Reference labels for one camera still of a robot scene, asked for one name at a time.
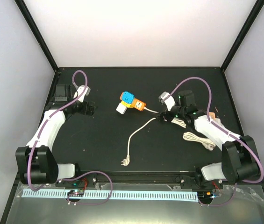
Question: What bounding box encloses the orange power strip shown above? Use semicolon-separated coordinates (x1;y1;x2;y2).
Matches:
120;96;146;111

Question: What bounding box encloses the white charger plug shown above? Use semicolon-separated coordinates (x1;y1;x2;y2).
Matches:
116;103;127;115

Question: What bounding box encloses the blue plug adapter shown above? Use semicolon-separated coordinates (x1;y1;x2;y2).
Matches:
121;91;135;104

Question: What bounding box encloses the yellow cube socket adapter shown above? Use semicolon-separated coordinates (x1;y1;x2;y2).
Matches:
121;100;133;108

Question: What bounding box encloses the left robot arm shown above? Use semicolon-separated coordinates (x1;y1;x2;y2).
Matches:
15;84;97;186

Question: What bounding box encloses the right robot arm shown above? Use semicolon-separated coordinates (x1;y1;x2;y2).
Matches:
158;91;260;188

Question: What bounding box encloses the white socket adapter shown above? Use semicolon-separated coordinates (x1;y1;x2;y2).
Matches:
215;118;222;125

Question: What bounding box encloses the pink round object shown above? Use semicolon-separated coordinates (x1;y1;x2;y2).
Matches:
209;112;216;119

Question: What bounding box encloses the light blue slotted strip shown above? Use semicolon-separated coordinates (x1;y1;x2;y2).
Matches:
21;189;198;202

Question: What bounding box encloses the clear plastic sheet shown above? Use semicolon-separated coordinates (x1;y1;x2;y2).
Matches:
7;184;264;224

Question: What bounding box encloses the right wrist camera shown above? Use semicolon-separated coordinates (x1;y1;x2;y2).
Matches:
158;91;176;111

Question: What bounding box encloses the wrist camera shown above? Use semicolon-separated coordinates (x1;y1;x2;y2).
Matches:
158;91;176;111
73;85;91;103

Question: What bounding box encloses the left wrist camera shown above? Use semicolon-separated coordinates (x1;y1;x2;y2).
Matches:
73;85;91;103

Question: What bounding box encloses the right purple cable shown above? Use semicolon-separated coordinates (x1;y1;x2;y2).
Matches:
168;77;264;207

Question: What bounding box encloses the coiled white cable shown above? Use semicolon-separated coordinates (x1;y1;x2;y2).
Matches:
183;132;216;151

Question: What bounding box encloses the white power strip cord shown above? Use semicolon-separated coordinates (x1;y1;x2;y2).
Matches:
120;106;187;168

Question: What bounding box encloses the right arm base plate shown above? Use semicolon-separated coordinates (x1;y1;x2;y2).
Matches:
175;172;223;190

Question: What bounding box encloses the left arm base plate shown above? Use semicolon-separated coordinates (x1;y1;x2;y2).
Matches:
55;173;97;189

